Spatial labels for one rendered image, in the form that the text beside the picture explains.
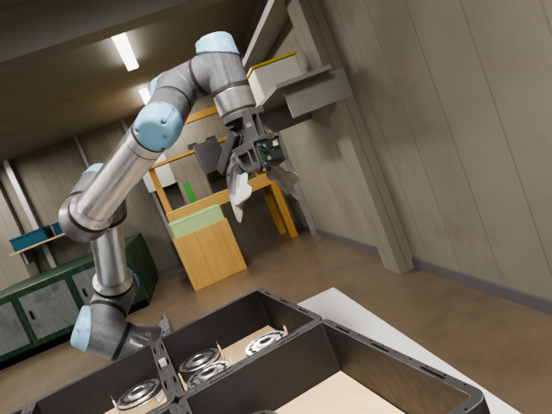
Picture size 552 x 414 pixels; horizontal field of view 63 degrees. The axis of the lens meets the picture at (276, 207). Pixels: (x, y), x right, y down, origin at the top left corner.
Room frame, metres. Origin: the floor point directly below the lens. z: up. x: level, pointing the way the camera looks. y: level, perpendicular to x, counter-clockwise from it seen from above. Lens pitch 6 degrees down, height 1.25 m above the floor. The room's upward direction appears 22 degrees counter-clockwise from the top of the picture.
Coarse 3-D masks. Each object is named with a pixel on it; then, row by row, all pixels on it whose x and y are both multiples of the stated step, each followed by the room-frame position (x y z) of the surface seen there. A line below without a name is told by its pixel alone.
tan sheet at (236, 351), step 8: (264, 328) 1.16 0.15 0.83; (272, 328) 1.14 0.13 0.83; (248, 336) 1.15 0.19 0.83; (256, 336) 1.13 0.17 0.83; (232, 344) 1.14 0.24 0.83; (240, 344) 1.12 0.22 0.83; (248, 344) 1.10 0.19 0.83; (224, 352) 1.11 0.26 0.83; (232, 352) 1.09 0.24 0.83; (240, 352) 1.07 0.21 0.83; (224, 360) 1.06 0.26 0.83; (232, 360) 1.04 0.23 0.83; (240, 360) 1.02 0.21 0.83; (184, 384) 1.01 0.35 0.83
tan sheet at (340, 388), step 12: (324, 384) 0.77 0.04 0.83; (336, 384) 0.76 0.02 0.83; (348, 384) 0.74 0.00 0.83; (360, 384) 0.73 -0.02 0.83; (300, 396) 0.77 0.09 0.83; (312, 396) 0.75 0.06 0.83; (324, 396) 0.74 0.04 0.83; (336, 396) 0.73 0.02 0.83; (348, 396) 0.71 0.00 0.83; (360, 396) 0.70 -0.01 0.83; (372, 396) 0.69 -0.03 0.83; (288, 408) 0.75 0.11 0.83; (300, 408) 0.73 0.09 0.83; (312, 408) 0.72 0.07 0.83; (324, 408) 0.70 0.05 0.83; (336, 408) 0.69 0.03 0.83; (348, 408) 0.68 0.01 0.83; (360, 408) 0.67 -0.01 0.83; (372, 408) 0.65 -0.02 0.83; (384, 408) 0.64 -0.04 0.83; (396, 408) 0.63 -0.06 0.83
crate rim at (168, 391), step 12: (144, 348) 1.08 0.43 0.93; (156, 348) 1.03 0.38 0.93; (120, 360) 1.06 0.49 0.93; (156, 360) 0.95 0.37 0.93; (96, 372) 1.04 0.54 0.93; (72, 384) 1.02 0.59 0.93; (168, 384) 0.80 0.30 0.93; (48, 396) 1.00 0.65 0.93; (168, 396) 0.75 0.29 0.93; (156, 408) 0.72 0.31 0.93
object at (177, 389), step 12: (240, 300) 1.16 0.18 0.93; (276, 300) 1.04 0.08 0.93; (216, 312) 1.14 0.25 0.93; (300, 312) 0.90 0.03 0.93; (312, 312) 0.87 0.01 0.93; (192, 324) 1.12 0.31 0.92; (168, 336) 1.10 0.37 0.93; (288, 336) 0.80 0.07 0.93; (264, 348) 0.79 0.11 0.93; (168, 360) 0.92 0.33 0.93; (168, 372) 0.86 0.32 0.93; (180, 384) 0.78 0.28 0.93; (180, 396) 0.73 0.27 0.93
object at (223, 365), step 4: (212, 364) 0.98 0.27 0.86; (216, 364) 0.98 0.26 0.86; (220, 364) 0.97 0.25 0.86; (224, 364) 0.96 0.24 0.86; (228, 364) 0.95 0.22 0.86; (204, 368) 0.98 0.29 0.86; (220, 368) 0.94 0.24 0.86; (224, 368) 0.94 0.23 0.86; (196, 372) 0.97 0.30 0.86; (192, 376) 0.96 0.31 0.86; (196, 376) 0.95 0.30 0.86; (188, 380) 0.95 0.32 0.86; (192, 380) 0.94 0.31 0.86; (196, 380) 0.93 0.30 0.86; (188, 384) 0.93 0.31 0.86; (192, 384) 0.92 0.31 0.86; (188, 388) 0.91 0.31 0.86
